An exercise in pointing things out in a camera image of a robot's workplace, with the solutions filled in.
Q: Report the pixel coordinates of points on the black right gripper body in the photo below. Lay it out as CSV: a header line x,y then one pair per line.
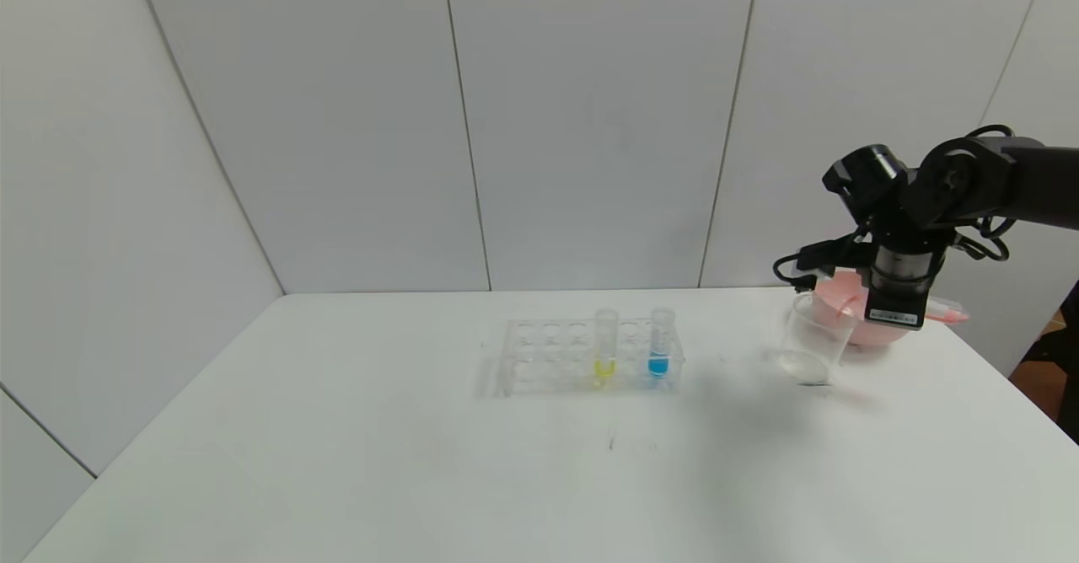
x,y
893,312

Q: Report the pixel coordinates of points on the test tube with red pigment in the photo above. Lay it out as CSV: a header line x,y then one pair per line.
x,y
948,314

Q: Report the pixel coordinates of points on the test tube with yellow pigment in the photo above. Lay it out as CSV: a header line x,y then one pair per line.
x,y
604,368

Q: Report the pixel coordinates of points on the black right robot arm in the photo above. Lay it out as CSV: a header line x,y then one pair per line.
x,y
969,179

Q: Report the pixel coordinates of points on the clear plastic measuring beaker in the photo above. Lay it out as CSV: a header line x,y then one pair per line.
x,y
805,361

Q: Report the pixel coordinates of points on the test tube with blue pigment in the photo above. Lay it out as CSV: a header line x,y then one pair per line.
x,y
658,367

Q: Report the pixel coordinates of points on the clear plastic test tube rack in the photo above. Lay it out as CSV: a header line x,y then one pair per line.
x,y
556,378

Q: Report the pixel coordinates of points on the pink plastic bowl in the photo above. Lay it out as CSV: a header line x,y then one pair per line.
x,y
877,337

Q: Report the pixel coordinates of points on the black object beside table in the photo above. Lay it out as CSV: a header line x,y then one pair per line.
x,y
1072,411

